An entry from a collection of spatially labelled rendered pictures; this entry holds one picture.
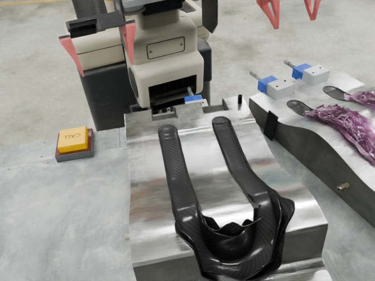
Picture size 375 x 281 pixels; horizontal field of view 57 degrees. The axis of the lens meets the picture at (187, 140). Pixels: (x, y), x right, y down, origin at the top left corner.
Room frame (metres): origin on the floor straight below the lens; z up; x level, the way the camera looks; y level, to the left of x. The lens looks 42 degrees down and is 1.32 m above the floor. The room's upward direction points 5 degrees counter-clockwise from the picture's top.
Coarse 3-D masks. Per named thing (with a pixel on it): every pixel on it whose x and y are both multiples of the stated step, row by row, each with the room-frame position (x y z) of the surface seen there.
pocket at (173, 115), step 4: (168, 112) 0.60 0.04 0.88; (172, 112) 0.60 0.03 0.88; (152, 116) 0.59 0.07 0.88; (156, 116) 0.59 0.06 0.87; (160, 116) 0.59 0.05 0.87; (164, 116) 0.59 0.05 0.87; (168, 116) 0.59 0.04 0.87; (172, 116) 0.59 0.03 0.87; (176, 116) 0.58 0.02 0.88; (152, 120) 0.59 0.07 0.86; (156, 120) 0.59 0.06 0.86; (160, 120) 0.59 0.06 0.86
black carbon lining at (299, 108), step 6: (324, 90) 0.66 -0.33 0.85; (330, 90) 0.67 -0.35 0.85; (336, 90) 0.66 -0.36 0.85; (342, 90) 0.65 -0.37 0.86; (336, 96) 0.64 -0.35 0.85; (342, 96) 0.64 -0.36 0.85; (288, 102) 0.63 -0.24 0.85; (294, 102) 0.63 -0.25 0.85; (300, 102) 0.62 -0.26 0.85; (294, 108) 0.61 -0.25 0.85; (300, 108) 0.61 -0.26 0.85; (306, 108) 0.60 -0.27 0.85; (300, 114) 0.58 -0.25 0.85
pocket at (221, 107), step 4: (220, 104) 0.61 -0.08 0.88; (224, 104) 0.60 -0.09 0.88; (204, 108) 0.60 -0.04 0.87; (208, 108) 0.60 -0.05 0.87; (212, 108) 0.61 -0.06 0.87; (216, 108) 0.61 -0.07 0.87; (220, 108) 0.61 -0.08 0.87; (224, 108) 0.60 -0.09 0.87; (204, 112) 0.60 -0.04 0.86; (208, 112) 0.60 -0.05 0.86; (212, 112) 0.60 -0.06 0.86
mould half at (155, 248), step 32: (128, 128) 0.54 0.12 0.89; (192, 128) 0.52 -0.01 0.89; (256, 128) 0.51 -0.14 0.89; (128, 160) 0.45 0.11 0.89; (160, 160) 0.44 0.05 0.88; (192, 160) 0.44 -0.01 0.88; (256, 160) 0.43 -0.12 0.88; (160, 192) 0.36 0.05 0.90; (224, 192) 0.33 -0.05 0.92; (288, 192) 0.31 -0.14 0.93; (160, 224) 0.27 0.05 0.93; (224, 224) 0.26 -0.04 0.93; (288, 224) 0.26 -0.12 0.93; (320, 224) 0.25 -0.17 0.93; (160, 256) 0.22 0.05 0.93; (192, 256) 0.23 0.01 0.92; (288, 256) 0.24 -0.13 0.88; (320, 256) 0.24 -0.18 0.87
